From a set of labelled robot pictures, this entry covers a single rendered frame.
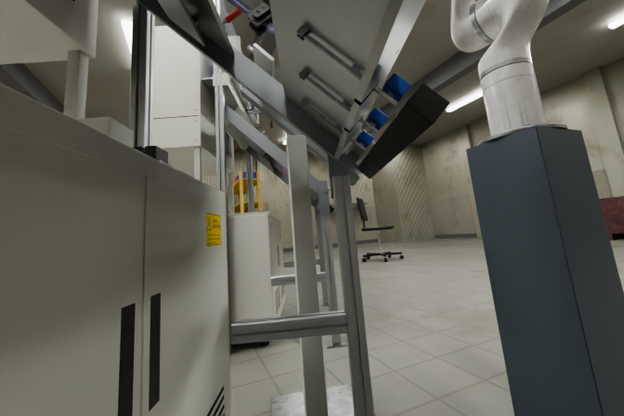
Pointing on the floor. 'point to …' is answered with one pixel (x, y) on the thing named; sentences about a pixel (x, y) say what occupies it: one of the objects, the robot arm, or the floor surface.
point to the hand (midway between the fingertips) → (261, 19)
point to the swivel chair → (373, 229)
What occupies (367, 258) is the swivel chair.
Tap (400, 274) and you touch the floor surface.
